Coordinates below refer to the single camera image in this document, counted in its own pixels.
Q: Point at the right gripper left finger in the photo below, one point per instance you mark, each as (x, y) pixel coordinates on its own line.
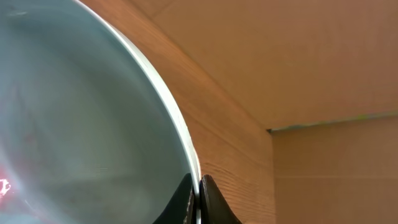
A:
(180, 209)

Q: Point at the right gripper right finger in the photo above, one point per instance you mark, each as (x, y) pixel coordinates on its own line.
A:
(213, 206)

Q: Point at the light blue plate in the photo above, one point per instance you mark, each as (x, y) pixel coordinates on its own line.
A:
(90, 133)

